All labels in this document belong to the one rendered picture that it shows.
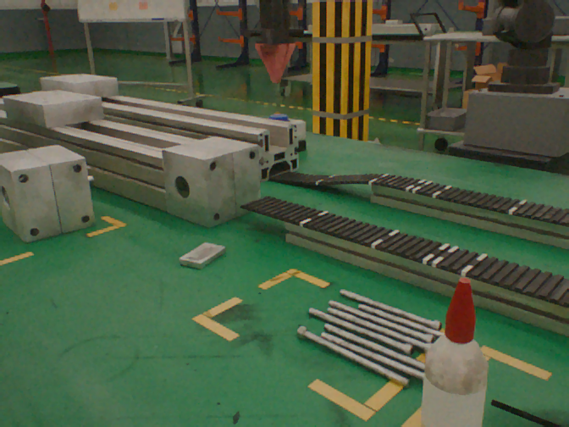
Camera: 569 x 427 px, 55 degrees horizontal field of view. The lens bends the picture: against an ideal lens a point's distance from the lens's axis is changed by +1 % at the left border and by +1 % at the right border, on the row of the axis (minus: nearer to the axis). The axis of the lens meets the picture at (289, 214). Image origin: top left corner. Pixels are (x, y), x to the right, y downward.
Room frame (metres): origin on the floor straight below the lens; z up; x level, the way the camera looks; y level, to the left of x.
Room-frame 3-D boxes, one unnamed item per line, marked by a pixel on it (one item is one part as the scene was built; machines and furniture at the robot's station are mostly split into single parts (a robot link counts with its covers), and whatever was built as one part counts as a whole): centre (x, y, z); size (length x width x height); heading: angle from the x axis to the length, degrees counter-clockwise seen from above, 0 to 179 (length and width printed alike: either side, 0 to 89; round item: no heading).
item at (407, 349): (0.41, -0.06, 0.78); 0.11 x 0.01 x 0.01; 49
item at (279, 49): (1.09, 0.01, 0.96); 0.07 x 0.07 x 0.09; 47
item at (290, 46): (1.08, 0.03, 0.96); 0.07 x 0.07 x 0.09; 47
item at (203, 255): (0.57, 0.10, 0.78); 0.05 x 0.03 x 0.01; 152
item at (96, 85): (1.34, 0.50, 0.87); 0.16 x 0.11 x 0.07; 48
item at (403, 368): (0.37, -0.07, 0.78); 0.11 x 0.01 x 0.01; 50
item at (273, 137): (1.17, 0.31, 0.82); 0.80 x 0.10 x 0.09; 48
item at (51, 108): (1.03, 0.44, 0.87); 0.16 x 0.11 x 0.07; 48
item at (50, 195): (0.70, 0.32, 0.83); 0.11 x 0.10 x 0.10; 130
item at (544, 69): (1.11, -0.48, 0.93); 0.12 x 0.09 x 0.08; 55
